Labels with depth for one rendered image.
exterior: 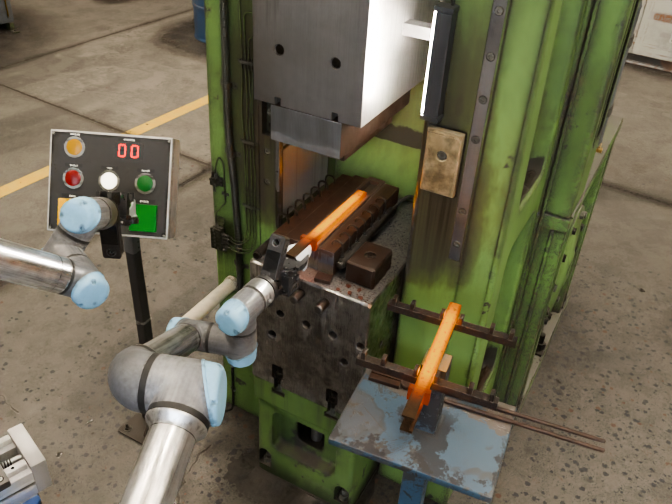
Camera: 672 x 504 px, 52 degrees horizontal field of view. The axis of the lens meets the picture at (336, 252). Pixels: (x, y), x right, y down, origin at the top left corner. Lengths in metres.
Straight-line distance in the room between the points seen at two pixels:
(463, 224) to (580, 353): 1.56
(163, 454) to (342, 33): 0.94
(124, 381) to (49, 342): 1.86
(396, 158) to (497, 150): 0.58
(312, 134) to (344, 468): 1.11
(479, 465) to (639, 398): 1.52
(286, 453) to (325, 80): 1.31
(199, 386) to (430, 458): 0.65
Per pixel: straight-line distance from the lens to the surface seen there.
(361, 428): 1.74
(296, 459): 2.42
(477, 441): 1.76
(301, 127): 1.72
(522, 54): 1.60
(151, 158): 1.98
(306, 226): 1.95
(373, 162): 2.24
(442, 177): 1.74
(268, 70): 1.72
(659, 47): 6.87
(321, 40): 1.62
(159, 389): 1.31
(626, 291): 3.72
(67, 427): 2.82
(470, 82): 1.65
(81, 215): 1.54
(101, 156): 2.02
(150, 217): 1.97
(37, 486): 1.76
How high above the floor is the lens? 2.05
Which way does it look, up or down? 35 degrees down
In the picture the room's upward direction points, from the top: 3 degrees clockwise
